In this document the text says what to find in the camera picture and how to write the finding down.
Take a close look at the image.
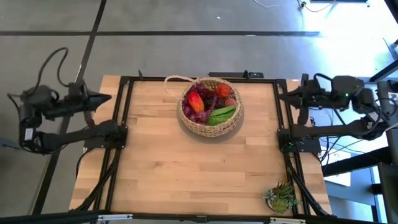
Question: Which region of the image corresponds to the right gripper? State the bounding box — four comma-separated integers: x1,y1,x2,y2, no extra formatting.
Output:
278,73,335,126

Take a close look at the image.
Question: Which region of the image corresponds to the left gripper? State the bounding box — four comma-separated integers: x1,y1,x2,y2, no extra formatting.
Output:
67,79,113,127

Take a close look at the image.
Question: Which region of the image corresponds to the small orange fruit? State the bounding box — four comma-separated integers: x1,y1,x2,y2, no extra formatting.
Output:
216,83,232,99

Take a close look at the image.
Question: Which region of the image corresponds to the green celery bunch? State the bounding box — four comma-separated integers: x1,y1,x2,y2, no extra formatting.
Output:
205,104,238,126

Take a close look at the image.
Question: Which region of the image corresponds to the red grape bunch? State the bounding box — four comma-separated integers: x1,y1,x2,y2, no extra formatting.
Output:
194,83,225,109

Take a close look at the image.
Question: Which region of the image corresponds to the woven straw basket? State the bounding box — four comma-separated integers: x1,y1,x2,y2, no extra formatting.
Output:
163,74,244,139

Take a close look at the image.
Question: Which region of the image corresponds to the red orange mango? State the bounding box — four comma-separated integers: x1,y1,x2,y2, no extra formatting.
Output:
187,91,206,114

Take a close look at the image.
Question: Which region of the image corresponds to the white floor box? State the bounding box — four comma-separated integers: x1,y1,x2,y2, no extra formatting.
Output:
323,146,352,187

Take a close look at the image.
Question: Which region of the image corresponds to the black floor beam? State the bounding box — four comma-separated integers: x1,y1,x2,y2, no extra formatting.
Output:
322,146,398,178

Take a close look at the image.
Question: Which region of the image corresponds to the grey chair leg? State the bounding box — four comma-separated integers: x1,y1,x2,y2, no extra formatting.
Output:
0,136,24,152

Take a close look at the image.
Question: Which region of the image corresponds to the black desk leg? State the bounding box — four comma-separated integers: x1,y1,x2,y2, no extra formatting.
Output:
368,58,398,84

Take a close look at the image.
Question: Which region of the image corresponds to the potted succulent plant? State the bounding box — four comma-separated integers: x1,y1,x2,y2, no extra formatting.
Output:
262,181,302,215

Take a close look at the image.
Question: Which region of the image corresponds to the black side table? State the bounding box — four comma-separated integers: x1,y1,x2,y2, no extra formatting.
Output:
376,79,398,224

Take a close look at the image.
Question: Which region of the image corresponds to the black rig beam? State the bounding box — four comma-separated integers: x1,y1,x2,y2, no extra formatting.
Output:
0,210,398,224

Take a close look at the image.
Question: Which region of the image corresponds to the black flat mount bar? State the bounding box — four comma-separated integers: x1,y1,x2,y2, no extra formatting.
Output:
208,70,265,79

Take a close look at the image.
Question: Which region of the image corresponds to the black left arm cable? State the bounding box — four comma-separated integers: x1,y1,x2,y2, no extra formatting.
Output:
6,47,71,103

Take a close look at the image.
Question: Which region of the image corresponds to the grey floor cable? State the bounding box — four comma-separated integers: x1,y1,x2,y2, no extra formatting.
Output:
323,121,398,153

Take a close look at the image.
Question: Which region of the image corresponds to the left base cable bundle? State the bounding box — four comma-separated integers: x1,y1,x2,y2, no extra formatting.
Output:
74,148,122,212

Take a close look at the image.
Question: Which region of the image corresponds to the base cable bundle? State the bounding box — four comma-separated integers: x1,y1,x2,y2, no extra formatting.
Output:
284,152,332,217
74,148,122,212

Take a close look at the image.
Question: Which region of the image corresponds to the right base cable bundle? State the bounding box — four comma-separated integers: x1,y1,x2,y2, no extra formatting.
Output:
284,152,332,217

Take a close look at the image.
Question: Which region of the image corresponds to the thin white floor cable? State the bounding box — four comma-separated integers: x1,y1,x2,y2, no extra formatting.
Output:
253,0,336,14

